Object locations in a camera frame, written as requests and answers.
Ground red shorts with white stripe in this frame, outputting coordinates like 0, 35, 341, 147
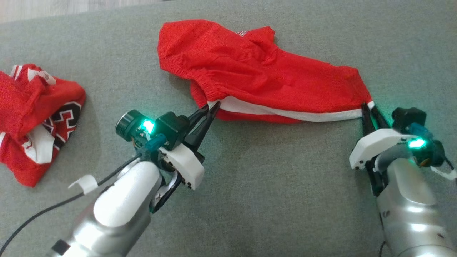
157, 19, 375, 124

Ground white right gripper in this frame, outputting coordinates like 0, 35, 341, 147
348, 102, 446, 170

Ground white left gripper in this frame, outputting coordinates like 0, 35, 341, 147
115, 102, 221, 190

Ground red number 23 jersey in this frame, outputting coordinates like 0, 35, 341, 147
0, 64, 86, 188

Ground white cable clip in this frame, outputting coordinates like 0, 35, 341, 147
68, 174, 99, 195
430, 165, 457, 181

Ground grey fabric sofa seat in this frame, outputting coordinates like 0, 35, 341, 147
0, 0, 457, 257

